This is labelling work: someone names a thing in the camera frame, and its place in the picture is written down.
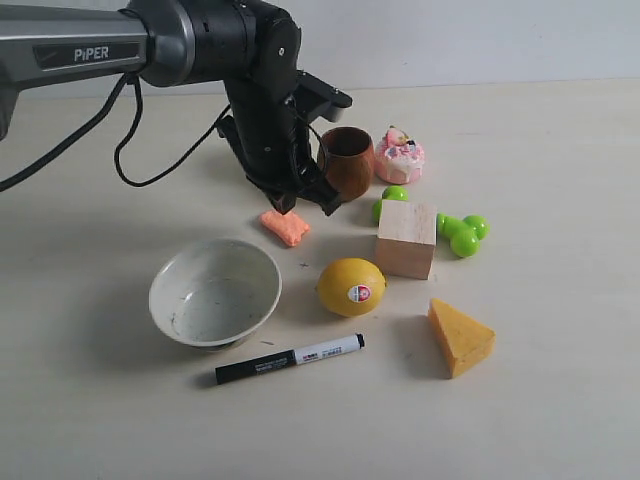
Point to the orange sponge piece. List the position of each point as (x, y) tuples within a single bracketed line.
[(289, 228)]

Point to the yellow lemon with sticker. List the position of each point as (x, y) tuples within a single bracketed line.
[(351, 287)]

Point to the pink toy cupcake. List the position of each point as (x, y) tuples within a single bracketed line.
[(399, 159)]

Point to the light wooden cube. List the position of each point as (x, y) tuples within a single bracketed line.
[(406, 239)]

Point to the white ceramic bowl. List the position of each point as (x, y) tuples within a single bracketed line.
[(214, 294)]

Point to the orange cheese wedge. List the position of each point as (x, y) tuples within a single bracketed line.
[(463, 341)]

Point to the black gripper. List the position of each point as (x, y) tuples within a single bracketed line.
[(265, 136)]

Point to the black and white marker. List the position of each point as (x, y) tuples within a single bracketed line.
[(289, 358)]

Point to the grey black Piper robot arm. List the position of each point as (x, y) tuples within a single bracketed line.
[(252, 47)]

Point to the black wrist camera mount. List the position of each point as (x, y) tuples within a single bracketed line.
[(315, 99)]

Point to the green plastic toy dumbbell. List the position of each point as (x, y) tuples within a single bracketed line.
[(463, 235)]

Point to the brown wooden cup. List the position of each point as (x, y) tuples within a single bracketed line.
[(351, 161)]

